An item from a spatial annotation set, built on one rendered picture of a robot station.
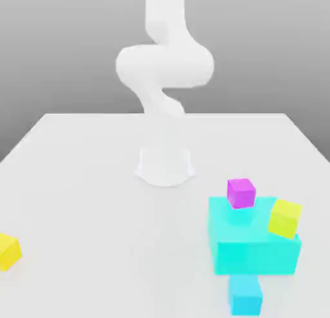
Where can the small light blue cube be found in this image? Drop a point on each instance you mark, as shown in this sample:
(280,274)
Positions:
(245,296)

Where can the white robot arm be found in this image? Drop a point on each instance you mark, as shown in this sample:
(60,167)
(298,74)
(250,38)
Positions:
(165,65)

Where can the large cyan box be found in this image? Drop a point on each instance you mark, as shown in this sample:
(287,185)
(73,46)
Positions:
(255,251)

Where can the small magenta cube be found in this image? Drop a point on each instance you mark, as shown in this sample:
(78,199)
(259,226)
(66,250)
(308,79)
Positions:
(241,193)

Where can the small lime yellow cube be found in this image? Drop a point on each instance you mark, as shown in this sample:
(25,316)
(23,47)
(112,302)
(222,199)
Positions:
(284,219)

